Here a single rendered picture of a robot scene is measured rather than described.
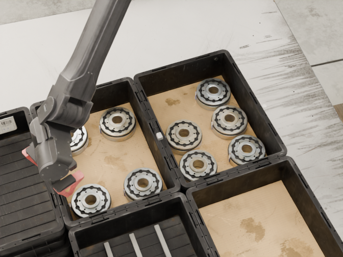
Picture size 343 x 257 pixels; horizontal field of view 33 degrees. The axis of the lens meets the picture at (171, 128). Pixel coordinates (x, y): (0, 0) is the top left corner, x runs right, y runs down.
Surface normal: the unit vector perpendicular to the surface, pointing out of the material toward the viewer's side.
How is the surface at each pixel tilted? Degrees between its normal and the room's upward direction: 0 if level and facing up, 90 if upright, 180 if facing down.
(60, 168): 88
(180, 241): 0
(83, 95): 68
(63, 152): 41
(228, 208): 0
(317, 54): 0
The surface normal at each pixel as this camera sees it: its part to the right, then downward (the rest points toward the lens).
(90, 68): 0.55, 0.40
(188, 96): 0.01, -0.58
